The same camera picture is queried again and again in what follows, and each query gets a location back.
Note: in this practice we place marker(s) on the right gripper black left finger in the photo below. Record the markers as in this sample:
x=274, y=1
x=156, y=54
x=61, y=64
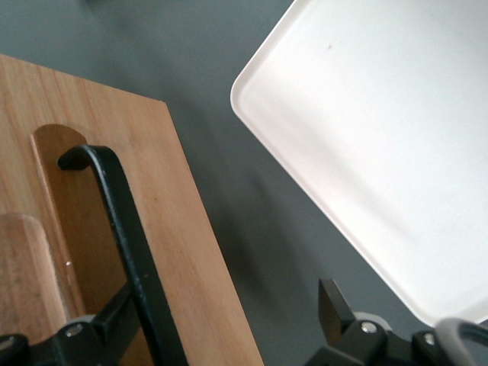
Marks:
x=57, y=348

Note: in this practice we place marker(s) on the white rectangular tray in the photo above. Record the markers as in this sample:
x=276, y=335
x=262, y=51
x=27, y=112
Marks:
x=362, y=152

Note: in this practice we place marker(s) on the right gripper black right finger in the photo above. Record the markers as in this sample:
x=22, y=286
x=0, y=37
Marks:
x=354, y=343

